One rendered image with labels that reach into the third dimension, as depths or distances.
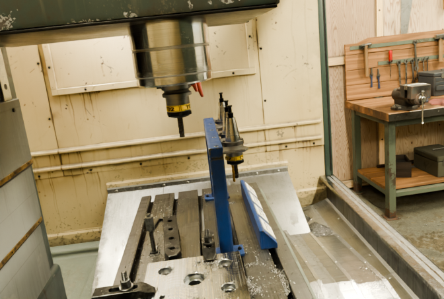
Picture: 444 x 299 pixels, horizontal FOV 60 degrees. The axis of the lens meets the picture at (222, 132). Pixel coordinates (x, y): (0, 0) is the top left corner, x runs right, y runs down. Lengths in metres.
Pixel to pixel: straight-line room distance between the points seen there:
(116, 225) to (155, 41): 1.21
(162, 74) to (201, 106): 1.11
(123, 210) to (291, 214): 0.77
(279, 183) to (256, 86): 0.48
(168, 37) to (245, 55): 1.12
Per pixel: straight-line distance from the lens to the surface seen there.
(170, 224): 1.26
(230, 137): 1.10
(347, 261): 1.47
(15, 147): 1.10
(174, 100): 0.80
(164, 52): 0.74
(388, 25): 3.95
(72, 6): 0.72
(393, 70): 3.90
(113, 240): 1.78
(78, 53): 1.89
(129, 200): 1.92
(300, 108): 1.92
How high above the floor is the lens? 1.49
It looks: 13 degrees down
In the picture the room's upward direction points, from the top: 6 degrees counter-clockwise
